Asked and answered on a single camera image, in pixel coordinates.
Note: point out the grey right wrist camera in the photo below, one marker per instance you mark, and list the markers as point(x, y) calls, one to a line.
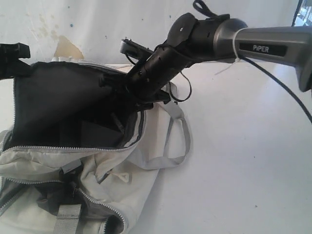
point(134, 50)

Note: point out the white fabric backpack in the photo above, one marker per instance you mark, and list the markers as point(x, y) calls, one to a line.
point(65, 167)

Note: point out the white marker with black cap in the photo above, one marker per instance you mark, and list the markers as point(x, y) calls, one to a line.
point(118, 123)

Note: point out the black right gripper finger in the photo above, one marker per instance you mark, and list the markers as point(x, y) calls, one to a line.
point(159, 96)
point(116, 84)

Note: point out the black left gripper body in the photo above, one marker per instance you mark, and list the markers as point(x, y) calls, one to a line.
point(10, 64)

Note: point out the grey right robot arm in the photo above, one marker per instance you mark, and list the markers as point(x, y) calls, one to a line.
point(291, 46)

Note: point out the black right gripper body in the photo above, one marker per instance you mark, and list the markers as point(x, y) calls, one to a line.
point(171, 57)

